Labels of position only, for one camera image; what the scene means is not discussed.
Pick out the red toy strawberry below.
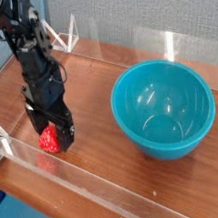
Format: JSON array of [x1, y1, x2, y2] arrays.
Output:
[[39, 125, 60, 153]]

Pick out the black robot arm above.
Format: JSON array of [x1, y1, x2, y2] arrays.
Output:
[[0, 0, 75, 151]]

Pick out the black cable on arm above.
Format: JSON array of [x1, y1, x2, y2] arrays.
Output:
[[53, 59, 70, 86]]

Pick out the clear acrylic front barrier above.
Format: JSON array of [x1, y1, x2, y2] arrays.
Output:
[[0, 126, 189, 218]]

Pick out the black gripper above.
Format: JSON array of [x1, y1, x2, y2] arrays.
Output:
[[21, 61, 75, 151]]

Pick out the blue plastic bowl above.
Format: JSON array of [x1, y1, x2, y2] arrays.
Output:
[[110, 59, 216, 160]]

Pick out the clear acrylic back barrier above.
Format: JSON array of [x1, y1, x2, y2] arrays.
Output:
[[42, 18, 218, 90]]

